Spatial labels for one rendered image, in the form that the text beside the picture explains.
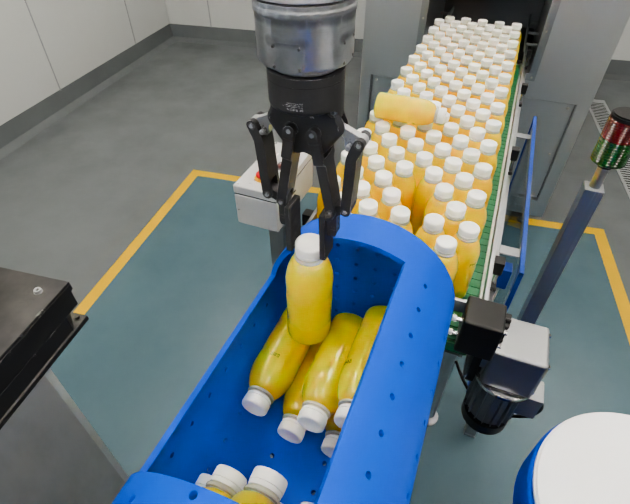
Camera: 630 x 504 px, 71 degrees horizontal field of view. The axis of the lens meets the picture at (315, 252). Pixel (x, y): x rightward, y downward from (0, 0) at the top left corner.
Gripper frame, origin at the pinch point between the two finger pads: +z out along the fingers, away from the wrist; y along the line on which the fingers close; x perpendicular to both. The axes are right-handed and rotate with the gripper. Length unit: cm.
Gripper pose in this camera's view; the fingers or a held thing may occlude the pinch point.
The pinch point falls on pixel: (309, 228)
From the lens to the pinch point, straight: 55.6
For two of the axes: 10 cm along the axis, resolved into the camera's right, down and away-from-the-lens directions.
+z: 0.1, 7.4, 6.8
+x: 3.8, -6.3, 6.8
